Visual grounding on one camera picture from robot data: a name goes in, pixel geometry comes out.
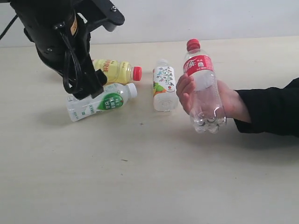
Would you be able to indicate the floral label clear bottle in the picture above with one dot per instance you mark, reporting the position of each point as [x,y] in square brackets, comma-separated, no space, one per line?
[164,87]

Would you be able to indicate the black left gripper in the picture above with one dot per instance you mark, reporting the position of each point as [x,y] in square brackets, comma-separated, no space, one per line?
[61,31]

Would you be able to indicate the black sleeved forearm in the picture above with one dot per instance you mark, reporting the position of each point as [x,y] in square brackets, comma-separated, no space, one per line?
[272,110]

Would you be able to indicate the clear cola bottle red label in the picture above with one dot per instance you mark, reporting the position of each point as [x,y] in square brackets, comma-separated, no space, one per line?
[207,112]

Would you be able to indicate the person's open hand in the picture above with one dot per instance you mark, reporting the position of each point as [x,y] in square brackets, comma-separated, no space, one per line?
[234,106]

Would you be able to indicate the yellow juice bottle red cap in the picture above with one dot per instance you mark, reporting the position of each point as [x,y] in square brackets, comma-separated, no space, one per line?
[118,71]

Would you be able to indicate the green label bottle white cap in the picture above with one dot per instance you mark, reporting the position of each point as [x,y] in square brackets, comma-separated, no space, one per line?
[114,96]

